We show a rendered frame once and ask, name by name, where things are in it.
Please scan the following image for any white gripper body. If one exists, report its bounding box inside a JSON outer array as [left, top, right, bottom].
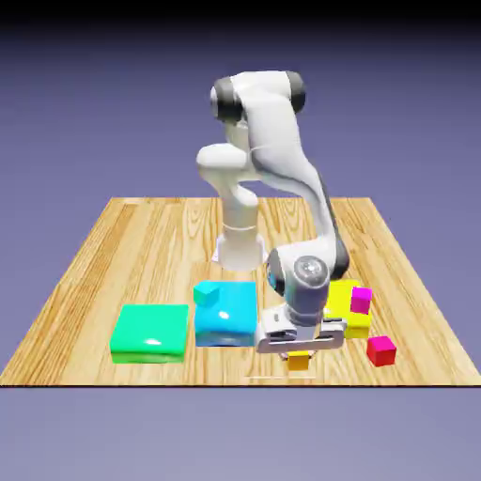
[[254, 304, 348, 355]]

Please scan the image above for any large cyan box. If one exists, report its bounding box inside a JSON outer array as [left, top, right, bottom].
[[194, 280, 259, 348]]

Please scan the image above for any small red cube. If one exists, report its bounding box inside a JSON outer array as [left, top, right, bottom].
[[365, 334, 398, 368]]

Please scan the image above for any small orange cube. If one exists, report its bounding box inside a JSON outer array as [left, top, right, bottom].
[[287, 350, 312, 372]]

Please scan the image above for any large green box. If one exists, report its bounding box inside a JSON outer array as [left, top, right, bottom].
[[109, 303, 190, 365]]

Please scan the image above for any large yellow box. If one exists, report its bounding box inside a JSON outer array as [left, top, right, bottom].
[[322, 278, 373, 340]]

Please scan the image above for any small magenta cube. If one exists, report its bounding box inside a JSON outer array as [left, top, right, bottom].
[[349, 286, 374, 316]]

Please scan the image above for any small teal cube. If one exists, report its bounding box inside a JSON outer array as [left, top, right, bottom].
[[193, 282, 221, 307]]

